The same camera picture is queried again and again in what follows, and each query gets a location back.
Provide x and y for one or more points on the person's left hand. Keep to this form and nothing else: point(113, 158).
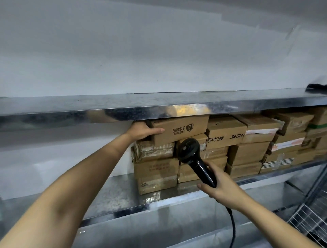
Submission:
point(139, 131)

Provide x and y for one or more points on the person's right hand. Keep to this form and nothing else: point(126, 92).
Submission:
point(226, 191)

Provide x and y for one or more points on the stack of cardboard boxes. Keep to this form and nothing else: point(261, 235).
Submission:
point(245, 153)

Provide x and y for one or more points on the black barcode scanner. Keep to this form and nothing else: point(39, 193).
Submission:
point(189, 150)

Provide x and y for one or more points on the person's right forearm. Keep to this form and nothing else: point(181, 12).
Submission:
point(270, 224)

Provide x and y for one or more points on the person's left forearm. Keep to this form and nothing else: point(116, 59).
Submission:
point(64, 199)

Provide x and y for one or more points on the metal shelving rack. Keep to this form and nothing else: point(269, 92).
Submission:
point(127, 102)

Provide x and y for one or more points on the black object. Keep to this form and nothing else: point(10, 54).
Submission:
point(316, 88)

